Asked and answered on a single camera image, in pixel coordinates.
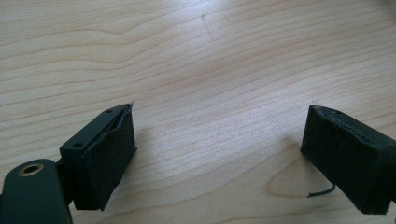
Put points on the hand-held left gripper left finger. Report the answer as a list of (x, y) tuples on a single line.
[(99, 161)]

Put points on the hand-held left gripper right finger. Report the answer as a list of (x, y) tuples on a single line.
[(351, 161)]

